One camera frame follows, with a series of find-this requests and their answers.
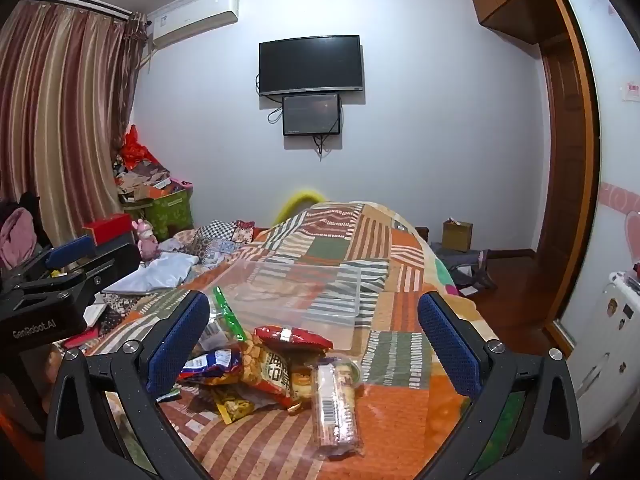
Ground pink toy figure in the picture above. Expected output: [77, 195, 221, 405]
[132, 220, 161, 258]

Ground white blue snack packet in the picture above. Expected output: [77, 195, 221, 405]
[179, 349, 245, 387]

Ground red snack packet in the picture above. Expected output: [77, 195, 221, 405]
[253, 325, 334, 352]

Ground white appliance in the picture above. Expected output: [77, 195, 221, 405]
[570, 270, 640, 441]

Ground dark clothes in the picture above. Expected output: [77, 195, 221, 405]
[432, 242, 496, 291]

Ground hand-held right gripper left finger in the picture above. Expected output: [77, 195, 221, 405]
[44, 290, 211, 480]

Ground white curtain rail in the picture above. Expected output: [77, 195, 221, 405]
[22, 0, 133, 21]

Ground wooden door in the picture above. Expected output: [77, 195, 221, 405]
[537, 35, 601, 346]

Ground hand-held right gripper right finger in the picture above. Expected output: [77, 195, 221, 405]
[417, 290, 586, 480]

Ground green clear snack packet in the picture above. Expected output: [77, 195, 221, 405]
[199, 286, 251, 356]

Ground yellow hoop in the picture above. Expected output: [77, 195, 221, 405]
[274, 187, 323, 223]

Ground striped curtain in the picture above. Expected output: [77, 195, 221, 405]
[0, 2, 146, 261]

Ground red plastic bag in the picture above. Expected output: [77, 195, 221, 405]
[120, 125, 156, 171]

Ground clear noodle ball snack packet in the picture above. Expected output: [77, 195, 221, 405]
[235, 337, 307, 413]

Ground black wall television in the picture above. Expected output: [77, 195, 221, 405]
[258, 35, 362, 97]

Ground white air conditioner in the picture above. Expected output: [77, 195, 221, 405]
[150, 0, 240, 52]

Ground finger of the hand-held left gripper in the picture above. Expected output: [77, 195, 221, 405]
[0, 244, 142, 311]
[10, 236, 97, 286]

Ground white sliding wardrobe door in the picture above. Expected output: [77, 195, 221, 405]
[557, 0, 640, 341]

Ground black white patterned cloth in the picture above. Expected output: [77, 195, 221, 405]
[92, 287, 156, 333]

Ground pile of cloths and papers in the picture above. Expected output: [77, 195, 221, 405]
[112, 157, 173, 201]

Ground yellow snack packet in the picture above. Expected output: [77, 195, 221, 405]
[214, 392, 258, 425]

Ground brown cardboard box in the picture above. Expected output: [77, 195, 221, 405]
[442, 220, 474, 252]

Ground red box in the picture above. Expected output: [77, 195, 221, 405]
[82, 213, 133, 246]

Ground checkered patchwork cloth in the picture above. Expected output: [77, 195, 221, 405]
[170, 219, 261, 261]

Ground clear cracker packet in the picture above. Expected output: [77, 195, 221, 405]
[311, 355, 363, 458]

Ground patchwork blanket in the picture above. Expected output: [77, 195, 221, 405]
[50, 201, 496, 480]

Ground clear plastic container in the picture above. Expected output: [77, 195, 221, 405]
[192, 260, 362, 351]

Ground pink garment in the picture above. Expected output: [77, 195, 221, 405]
[0, 208, 38, 268]

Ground small black monitor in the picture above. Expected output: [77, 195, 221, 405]
[282, 93, 342, 137]

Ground green storage box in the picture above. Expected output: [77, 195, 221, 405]
[122, 187, 195, 241]

